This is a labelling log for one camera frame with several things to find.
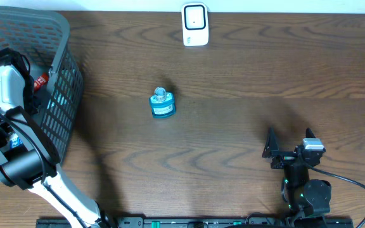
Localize blue Oreo cookie pack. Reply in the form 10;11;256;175
9;133;23;149

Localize teal mouthwash bottle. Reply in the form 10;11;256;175
149;87;176;118

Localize red Nescafe stick sachet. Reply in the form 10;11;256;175
34;73;49;92

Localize white barcode scanner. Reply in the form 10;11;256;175
181;3;209;47

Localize grey plastic mesh basket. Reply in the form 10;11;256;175
0;4;84;183

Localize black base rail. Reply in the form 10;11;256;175
35;215;354;228

